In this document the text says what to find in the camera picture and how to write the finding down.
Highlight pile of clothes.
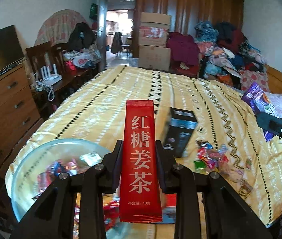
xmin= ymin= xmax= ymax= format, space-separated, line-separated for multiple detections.
xmin=166 ymin=21 xmax=270 ymax=92

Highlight scattered candy pile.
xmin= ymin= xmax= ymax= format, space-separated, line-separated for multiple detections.
xmin=194 ymin=140 xmax=253 ymax=196

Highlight white wifi router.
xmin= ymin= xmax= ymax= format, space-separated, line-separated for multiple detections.
xmin=36 ymin=64 xmax=62 ymax=87

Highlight clear glass bowl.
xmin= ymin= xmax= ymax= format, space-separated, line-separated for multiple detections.
xmin=11 ymin=138 xmax=110 ymax=221

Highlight purple snack bag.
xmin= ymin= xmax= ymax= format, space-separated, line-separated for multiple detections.
xmin=242 ymin=82 xmax=280 ymax=142

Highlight black jacket on chair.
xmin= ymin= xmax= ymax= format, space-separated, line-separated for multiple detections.
xmin=68 ymin=22 xmax=96 ymax=51

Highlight red and tan snack box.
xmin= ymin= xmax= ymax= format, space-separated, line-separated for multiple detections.
xmin=103 ymin=194 xmax=177 ymax=229

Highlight dark wooden chair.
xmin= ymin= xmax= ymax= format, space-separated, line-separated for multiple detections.
xmin=26 ymin=41 xmax=66 ymax=79

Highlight wooden chest of drawers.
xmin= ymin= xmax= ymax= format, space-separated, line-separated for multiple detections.
xmin=0 ymin=64 xmax=40 ymax=169

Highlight black rectangular box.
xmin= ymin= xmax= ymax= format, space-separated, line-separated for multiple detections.
xmin=160 ymin=107 xmax=198 ymax=158

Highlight stacked cardboard boxes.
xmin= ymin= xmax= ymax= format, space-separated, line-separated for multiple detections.
xmin=138 ymin=12 xmax=171 ymax=71

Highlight red ginger tea sachet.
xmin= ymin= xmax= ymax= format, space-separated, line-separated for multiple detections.
xmin=119 ymin=100 xmax=162 ymax=223

